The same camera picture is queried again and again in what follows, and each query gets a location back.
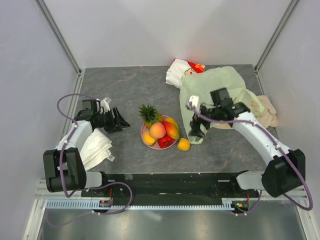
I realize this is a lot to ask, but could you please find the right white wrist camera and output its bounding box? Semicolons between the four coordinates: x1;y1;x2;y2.
185;95;201;112

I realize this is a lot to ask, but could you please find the fake peach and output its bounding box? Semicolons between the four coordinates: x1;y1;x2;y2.
149;122;166;139

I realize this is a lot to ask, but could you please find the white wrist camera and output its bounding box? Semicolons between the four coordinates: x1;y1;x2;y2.
96;97;111;114
185;95;201;112

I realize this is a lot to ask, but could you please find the fake red orange mango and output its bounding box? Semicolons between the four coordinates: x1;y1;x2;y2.
162;120;180;140

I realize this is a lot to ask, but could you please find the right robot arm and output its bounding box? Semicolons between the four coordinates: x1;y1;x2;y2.
186;88;306;198

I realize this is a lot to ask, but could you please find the small yellow fake fruit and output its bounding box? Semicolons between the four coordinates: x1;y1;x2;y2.
177;138;191;151

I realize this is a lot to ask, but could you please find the fake pineapple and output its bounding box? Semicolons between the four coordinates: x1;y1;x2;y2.
139;104;164;129

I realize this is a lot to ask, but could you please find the white folded towel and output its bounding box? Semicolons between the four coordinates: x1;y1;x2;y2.
80;129;115;171

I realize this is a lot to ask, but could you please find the fake yellow pear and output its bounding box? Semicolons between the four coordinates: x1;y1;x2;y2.
141;129;157;147

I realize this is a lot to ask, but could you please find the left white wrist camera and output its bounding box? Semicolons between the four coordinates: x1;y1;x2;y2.
96;97;111;114

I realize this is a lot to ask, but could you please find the green avocado print plastic bag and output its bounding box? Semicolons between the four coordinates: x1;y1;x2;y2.
179;65;263;145

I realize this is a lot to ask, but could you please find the pink plate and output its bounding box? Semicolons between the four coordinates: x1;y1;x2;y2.
140;115;180;150

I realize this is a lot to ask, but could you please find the fake red bell pepper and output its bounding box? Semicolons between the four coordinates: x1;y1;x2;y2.
157;134;173;149

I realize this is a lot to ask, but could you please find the slotted cable duct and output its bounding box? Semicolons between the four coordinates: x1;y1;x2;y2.
46;199;235;211

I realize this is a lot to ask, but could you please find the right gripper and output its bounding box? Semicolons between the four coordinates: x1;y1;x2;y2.
189;103;221;139

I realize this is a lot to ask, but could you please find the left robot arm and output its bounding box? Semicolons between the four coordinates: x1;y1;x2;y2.
43;99;130;198

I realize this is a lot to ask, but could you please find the white red cartoon bag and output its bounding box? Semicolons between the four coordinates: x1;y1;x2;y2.
165;59;206;89

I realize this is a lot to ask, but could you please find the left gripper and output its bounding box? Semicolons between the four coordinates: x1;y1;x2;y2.
95;107;130;134

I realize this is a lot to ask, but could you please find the beige crumpled cloth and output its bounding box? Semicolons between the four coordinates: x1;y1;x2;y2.
214;95;280;131

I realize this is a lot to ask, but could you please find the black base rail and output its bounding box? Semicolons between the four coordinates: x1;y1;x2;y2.
80;172;261;201

